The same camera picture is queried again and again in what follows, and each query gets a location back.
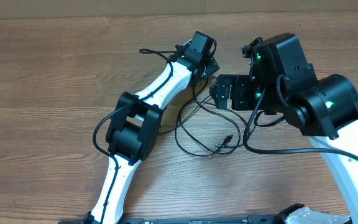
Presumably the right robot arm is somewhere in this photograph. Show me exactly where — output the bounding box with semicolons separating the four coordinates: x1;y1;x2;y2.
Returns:
209;33;358;223

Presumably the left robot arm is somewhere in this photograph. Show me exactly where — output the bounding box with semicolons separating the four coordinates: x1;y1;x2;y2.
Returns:
83;32;219;223

